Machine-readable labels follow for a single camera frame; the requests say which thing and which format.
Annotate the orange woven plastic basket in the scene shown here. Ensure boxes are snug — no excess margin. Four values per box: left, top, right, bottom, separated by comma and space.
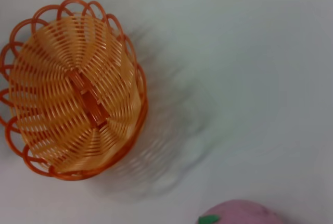
0, 0, 149, 182

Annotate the pink plush peach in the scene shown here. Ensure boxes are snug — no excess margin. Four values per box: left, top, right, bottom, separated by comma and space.
199, 199, 290, 224

